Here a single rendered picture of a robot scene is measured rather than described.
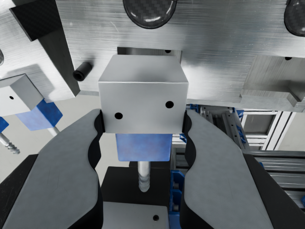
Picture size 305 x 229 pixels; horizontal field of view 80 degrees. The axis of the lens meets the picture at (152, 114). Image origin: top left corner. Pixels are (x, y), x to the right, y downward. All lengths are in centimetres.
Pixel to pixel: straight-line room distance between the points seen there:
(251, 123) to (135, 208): 95
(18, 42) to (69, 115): 137
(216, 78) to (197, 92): 2
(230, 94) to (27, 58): 22
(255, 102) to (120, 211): 26
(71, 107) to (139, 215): 130
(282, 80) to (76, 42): 19
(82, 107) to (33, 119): 120
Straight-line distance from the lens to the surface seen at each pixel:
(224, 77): 17
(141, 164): 17
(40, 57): 25
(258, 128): 122
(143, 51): 19
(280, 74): 22
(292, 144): 175
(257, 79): 21
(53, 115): 29
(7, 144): 40
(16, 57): 26
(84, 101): 144
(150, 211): 32
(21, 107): 27
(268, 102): 32
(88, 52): 17
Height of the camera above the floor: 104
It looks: 50 degrees down
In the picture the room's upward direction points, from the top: 169 degrees counter-clockwise
